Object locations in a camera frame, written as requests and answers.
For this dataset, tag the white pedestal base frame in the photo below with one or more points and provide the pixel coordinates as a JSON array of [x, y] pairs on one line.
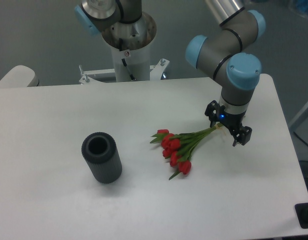
[[157, 72]]

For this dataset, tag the red tulip bouquet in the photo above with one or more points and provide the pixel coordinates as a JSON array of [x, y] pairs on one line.
[[179, 148]]

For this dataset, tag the dark grey ribbed vase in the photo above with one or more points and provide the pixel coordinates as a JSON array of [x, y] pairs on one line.
[[100, 152]]

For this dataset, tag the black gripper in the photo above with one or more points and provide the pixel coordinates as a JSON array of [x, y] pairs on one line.
[[233, 122]]

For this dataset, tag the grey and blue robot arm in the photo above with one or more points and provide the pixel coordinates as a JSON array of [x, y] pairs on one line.
[[221, 58]]

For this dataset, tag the white furniture at right edge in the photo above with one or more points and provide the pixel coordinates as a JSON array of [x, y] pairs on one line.
[[297, 120]]

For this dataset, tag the white chair armrest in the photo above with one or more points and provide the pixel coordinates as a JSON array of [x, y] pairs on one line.
[[19, 77]]

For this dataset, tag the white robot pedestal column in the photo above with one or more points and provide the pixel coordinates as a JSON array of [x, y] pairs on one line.
[[130, 48]]

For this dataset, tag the black box at table edge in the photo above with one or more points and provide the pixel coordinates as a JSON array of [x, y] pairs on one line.
[[302, 214]]

